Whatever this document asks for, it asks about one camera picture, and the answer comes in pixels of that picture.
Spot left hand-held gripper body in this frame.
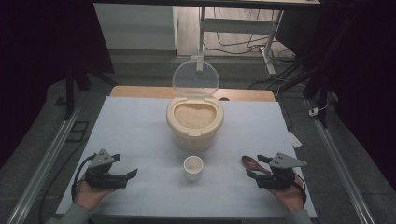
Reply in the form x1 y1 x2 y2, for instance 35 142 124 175
84 148 129 190

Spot aluminium frame rail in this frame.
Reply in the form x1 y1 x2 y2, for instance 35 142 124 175
6 105 84 224
304 98 376 224

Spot wooden table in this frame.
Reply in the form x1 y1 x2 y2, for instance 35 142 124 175
110 85 276 103

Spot uncooked rice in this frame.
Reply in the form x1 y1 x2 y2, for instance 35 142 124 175
173 103 218 130

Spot black floor cable bundle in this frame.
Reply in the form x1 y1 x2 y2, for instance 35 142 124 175
204 7 297 64

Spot person's right hand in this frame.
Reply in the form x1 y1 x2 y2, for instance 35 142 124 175
266 176 305 213

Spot person's left hand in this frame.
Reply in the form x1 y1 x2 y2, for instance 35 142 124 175
73 176 118 211

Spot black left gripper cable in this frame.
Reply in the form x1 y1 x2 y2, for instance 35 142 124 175
70 153 98 203

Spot beige rice container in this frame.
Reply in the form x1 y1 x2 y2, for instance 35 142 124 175
165 96 225 153

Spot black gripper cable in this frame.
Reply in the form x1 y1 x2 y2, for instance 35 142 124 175
70 153 98 203
291 174 308 207

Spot white table cover sheet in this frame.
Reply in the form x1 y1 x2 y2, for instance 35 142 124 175
55 95 318 218

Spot white cup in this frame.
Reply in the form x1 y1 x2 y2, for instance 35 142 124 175
182 155 205 183

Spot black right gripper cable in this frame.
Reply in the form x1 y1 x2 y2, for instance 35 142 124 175
291 174 308 207

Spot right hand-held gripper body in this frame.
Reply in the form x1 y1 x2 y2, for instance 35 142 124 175
256 152 308 190

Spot brown wooden spoon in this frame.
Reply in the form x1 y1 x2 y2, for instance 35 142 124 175
241 155 273 175

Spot white paper tag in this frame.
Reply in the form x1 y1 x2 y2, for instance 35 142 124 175
288 131 304 149

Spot thin black floor cable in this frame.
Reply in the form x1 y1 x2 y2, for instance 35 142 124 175
38 138 92 224

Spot white desk frame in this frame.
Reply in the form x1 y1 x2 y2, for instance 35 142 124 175
197 6 285 76

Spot clear round container lid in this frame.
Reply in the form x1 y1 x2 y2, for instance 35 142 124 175
172 59 220 98

